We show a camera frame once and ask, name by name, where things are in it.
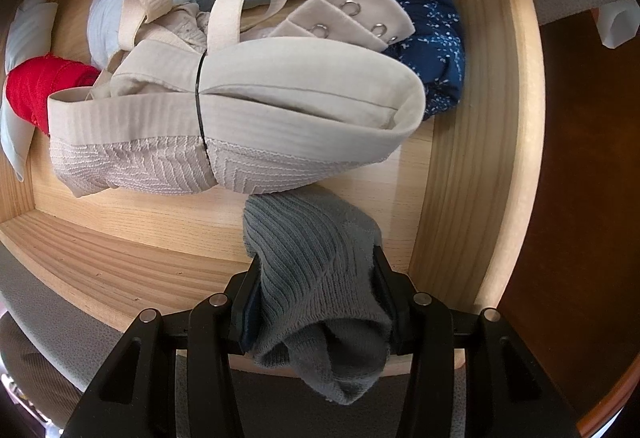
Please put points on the wooden drawer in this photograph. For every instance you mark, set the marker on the wooden drawer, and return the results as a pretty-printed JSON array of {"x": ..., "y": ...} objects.
[{"x": 453, "y": 202}]

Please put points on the red underwear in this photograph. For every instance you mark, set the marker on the red underwear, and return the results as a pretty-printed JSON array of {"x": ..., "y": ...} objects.
[{"x": 32, "y": 82}]

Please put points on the beige bra bundle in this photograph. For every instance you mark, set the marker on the beige bra bundle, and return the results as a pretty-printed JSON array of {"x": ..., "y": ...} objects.
[{"x": 252, "y": 116}]

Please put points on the navy patterned underwear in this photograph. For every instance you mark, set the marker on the navy patterned underwear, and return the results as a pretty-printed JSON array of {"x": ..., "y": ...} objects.
[{"x": 435, "y": 52}]

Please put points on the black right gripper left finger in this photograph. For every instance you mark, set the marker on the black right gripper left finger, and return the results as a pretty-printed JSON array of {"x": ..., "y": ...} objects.
[{"x": 133, "y": 393}]

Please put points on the grey ribbed knit underwear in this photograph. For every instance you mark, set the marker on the grey ribbed knit underwear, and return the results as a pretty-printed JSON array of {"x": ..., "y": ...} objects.
[{"x": 319, "y": 316}]

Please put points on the pale blue folded underwear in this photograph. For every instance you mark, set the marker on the pale blue folded underwear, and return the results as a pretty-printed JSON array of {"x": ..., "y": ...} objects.
[{"x": 116, "y": 26}]

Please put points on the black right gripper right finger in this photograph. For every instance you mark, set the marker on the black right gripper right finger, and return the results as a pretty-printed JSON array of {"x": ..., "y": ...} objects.
[{"x": 508, "y": 393}]

